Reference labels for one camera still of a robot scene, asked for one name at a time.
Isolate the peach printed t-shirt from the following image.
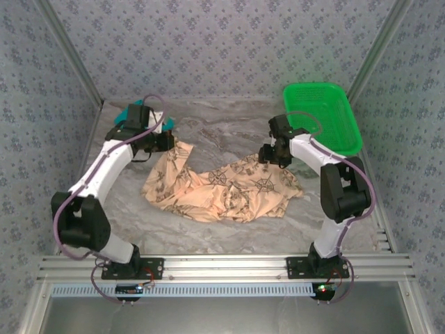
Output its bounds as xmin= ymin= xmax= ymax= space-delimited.
xmin=140 ymin=137 xmax=304 ymax=224

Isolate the teal folded t-shirt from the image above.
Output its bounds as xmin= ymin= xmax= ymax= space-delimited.
xmin=113 ymin=99 xmax=176 ymax=130

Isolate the green plastic basket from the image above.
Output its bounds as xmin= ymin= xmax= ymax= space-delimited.
xmin=282 ymin=82 xmax=364 ymax=157

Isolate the grey metal sheet panel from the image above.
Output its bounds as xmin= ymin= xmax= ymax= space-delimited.
xmin=44 ymin=295 xmax=414 ymax=334

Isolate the aluminium table edge rail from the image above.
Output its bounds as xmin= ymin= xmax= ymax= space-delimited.
xmin=349 ymin=100 xmax=398 ymax=254
xmin=54 ymin=100 xmax=105 ymax=257

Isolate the aluminium corner post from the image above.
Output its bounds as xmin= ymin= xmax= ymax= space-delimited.
xmin=34 ymin=0 xmax=105 ymax=107
xmin=346 ymin=0 xmax=416 ymax=104

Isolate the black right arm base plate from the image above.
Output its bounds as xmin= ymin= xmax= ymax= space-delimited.
xmin=285 ymin=256 xmax=350 ymax=280

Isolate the aluminium mounting rail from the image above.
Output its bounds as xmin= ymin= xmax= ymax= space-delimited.
xmin=37 ymin=254 xmax=417 ymax=282

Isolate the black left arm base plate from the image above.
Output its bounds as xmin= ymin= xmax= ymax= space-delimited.
xmin=101 ymin=256 xmax=165 ymax=281

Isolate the slotted grey cable duct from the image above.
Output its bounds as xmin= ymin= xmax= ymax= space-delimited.
xmin=51 ymin=282 xmax=319 ymax=299

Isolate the aluminium frame leg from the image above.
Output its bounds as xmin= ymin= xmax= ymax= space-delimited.
xmin=398 ymin=281 xmax=430 ymax=334
xmin=19 ymin=281 xmax=53 ymax=334

